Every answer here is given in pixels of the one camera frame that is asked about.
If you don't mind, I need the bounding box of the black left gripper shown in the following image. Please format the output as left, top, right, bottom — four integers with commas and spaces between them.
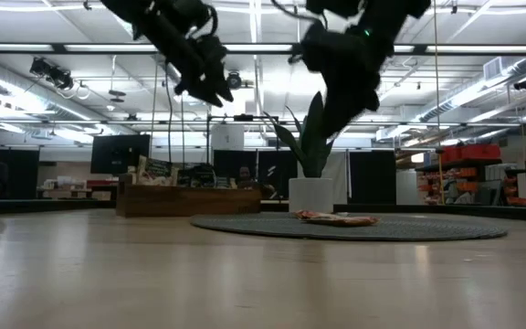
174, 36, 236, 109

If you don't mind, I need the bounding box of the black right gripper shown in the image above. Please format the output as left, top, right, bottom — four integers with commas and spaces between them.
300, 22, 395, 141

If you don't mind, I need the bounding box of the black round spotlight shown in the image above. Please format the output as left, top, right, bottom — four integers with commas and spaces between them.
226, 71, 244, 91

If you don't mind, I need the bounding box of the green plant in white pot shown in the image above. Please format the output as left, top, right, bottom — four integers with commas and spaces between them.
265, 90, 354, 214

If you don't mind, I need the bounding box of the white partition panel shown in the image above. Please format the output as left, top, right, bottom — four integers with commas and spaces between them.
297, 150, 351, 206

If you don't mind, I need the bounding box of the black partition panel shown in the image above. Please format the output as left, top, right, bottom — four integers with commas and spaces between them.
212, 149, 299, 201
349, 150, 398, 207
0, 146, 40, 215

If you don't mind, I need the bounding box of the black monitor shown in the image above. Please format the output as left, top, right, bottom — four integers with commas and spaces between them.
89, 133, 152, 176

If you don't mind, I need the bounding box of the wooden compartment tray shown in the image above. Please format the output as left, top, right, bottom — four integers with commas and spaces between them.
115, 173, 264, 218

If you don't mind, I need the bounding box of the yellow pole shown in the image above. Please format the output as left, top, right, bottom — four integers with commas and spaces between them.
436, 148, 447, 206

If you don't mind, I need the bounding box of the shelf with red bins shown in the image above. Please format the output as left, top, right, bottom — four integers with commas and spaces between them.
416, 143, 526, 207

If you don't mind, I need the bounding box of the round grey woven mat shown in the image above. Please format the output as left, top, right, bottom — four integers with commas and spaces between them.
189, 212, 510, 242

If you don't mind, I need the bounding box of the white ceiling vent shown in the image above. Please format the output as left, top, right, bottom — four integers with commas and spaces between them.
482, 56, 504, 81

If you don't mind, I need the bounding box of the cluttered background desk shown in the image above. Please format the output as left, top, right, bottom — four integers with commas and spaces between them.
38, 175, 121, 201

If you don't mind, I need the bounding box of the black background rig frame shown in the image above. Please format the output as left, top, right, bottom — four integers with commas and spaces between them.
205, 113, 283, 184

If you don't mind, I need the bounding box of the black hanging cable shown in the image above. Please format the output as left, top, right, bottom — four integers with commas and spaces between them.
164, 63, 174, 183

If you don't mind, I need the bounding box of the thin hanging cable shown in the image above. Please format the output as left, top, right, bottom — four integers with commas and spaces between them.
179, 90, 186, 182

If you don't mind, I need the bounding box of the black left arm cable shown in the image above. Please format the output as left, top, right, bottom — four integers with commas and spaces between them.
189, 2, 221, 40

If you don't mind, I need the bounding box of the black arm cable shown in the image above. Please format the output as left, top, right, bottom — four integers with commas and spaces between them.
189, 2, 221, 40
269, 0, 328, 28

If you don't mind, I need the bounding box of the silver ceiling air duct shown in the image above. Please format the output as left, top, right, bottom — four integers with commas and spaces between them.
416, 54, 526, 124

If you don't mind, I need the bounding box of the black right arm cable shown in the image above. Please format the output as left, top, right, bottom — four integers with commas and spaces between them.
269, 0, 328, 28

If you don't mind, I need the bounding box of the black ceiling camera cluster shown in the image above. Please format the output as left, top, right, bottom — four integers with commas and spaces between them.
28, 57, 91, 101

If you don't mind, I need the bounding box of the black table frame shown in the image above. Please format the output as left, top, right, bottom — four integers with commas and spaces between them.
0, 196, 526, 225

